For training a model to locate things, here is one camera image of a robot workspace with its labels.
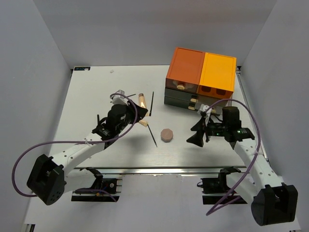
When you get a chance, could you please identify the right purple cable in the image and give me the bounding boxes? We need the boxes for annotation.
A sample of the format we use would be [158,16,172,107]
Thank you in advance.
[200,99,262,216]

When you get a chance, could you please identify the small beige concealer tube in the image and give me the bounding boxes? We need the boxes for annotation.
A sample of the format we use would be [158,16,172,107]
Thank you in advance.
[139,120,148,127]

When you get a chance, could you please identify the blue table label sticker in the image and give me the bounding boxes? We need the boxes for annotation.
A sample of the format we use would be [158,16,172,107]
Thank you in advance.
[73,66,91,71]

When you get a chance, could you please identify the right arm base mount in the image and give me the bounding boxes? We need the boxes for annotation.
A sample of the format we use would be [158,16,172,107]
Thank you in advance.
[197,167,255,205]

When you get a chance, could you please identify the black eyeliner pencil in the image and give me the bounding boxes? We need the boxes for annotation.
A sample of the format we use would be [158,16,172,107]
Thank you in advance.
[147,124,158,148]

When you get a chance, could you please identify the orange drawer box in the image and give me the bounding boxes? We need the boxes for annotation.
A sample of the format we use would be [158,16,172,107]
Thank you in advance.
[166,47,205,87]

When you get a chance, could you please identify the yellow drawer box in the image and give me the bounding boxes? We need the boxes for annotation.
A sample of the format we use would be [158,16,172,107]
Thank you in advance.
[199,53,237,92]

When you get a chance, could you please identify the purple cable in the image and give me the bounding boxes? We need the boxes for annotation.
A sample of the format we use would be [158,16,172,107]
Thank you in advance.
[12,93,139,197]
[200,99,262,216]

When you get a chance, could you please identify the pink octagonal powder case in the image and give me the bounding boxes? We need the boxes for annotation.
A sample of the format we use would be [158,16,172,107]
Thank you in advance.
[160,129,173,143]

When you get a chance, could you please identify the black mascara wand brush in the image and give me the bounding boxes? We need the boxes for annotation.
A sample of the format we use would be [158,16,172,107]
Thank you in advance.
[149,91,154,116]

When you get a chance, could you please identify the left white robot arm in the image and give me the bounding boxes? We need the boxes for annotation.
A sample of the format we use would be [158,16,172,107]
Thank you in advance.
[27,101,148,205]

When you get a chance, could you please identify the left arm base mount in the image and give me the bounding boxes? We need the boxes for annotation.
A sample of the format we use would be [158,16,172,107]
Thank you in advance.
[70,167,123,203]

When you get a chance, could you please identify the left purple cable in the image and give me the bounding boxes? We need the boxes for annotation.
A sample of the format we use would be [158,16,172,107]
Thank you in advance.
[12,93,139,197]

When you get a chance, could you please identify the clear yellow drawer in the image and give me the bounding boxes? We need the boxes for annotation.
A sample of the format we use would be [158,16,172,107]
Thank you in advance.
[197,85,233,99]

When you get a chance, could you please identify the clear orange drawer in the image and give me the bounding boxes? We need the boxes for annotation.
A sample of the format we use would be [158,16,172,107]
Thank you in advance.
[166,79,198,93]

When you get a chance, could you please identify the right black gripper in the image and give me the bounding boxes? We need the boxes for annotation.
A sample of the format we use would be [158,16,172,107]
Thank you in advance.
[186,116,227,148]

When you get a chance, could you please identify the large beige cosmetic tube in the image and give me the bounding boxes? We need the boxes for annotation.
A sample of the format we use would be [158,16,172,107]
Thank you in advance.
[138,93,147,109]

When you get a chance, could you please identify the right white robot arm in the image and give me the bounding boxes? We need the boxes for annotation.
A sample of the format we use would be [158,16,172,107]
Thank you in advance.
[187,104,298,226]

